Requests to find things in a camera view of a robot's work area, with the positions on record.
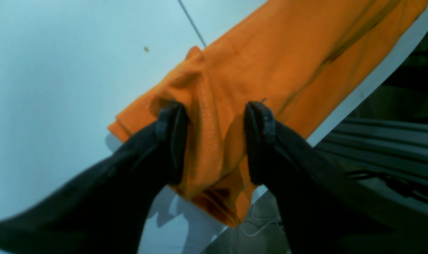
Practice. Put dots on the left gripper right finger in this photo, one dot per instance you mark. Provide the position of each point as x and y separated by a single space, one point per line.
324 211

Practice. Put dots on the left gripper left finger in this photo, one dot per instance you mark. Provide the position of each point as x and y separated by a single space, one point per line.
103 209

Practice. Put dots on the orange t-shirt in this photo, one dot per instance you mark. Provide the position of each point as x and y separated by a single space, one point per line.
304 57

